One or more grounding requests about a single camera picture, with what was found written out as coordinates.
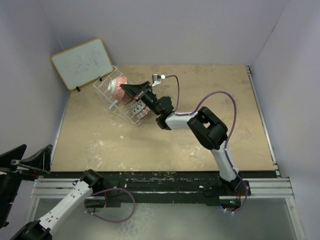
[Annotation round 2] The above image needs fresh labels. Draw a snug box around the white wire dish rack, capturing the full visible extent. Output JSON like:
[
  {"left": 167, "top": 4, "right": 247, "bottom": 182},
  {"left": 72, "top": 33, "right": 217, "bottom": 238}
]
[{"left": 93, "top": 65, "right": 145, "bottom": 126}]

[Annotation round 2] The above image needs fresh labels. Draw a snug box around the brown lattice pattern bowl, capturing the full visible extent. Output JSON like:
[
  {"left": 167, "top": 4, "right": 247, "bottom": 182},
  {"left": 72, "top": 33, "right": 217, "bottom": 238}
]
[{"left": 126, "top": 100, "right": 144, "bottom": 110}]

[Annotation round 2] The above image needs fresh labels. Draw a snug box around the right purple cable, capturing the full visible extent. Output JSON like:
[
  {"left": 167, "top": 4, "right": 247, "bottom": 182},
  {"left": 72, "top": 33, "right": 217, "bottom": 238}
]
[{"left": 163, "top": 74, "right": 248, "bottom": 215}]

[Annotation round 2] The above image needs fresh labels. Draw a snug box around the black mounting base rail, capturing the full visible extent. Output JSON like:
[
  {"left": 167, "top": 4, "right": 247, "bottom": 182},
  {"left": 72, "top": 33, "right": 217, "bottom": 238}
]
[{"left": 49, "top": 171, "right": 251, "bottom": 208}]

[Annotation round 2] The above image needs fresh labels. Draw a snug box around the pink dotted bowl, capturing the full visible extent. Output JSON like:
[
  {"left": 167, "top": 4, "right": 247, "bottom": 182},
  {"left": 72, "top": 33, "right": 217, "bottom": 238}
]
[{"left": 108, "top": 76, "right": 128, "bottom": 101}]

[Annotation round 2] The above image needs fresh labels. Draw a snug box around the blue patterned bowl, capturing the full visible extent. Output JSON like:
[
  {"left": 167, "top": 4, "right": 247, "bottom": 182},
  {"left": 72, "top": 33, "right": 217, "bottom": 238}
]
[{"left": 130, "top": 104, "right": 146, "bottom": 115}]

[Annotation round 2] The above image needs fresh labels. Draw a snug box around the black floral bowl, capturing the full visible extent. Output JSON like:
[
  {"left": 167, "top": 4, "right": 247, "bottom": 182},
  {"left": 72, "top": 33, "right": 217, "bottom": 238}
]
[{"left": 121, "top": 95, "right": 132, "bottom": 105}]

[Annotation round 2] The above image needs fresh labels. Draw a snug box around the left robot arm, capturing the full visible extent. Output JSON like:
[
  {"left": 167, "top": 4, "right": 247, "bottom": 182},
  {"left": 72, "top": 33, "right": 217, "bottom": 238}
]
[{"left": 0, "top": 144, "right": 103, "bottom": 240}]

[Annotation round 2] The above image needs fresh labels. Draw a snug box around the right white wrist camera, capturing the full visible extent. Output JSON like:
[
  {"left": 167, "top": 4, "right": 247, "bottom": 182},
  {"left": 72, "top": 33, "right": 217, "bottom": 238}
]
[{"left": 151, "top": 74, "right": 166, "bottom": 88}]

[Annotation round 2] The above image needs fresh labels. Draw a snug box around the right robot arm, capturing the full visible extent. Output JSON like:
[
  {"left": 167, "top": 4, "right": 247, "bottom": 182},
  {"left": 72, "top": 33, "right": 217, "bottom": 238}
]
[{"left": 120, "top": 81, "right": 242, "bottom": 196}]

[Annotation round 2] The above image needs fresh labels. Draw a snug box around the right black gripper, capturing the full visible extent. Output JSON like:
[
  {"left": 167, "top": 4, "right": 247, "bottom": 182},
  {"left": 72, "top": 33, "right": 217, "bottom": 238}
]
[{"left": 120, "top": 81, "right": 161, "bottom": 117}]

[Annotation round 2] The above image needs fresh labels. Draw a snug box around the yellow framed whiteboard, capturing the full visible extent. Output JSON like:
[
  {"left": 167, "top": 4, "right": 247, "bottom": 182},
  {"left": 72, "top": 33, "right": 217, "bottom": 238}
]
[{"left": 50, "top": 38, "right": 114, "bottom": 91}]

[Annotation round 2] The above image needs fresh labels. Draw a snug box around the red white patterned bowl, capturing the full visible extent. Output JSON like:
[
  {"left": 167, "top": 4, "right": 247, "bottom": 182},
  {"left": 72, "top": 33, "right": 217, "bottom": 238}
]
[{"left": 136, "top": 107, "right": 150, "bottom": 120}]

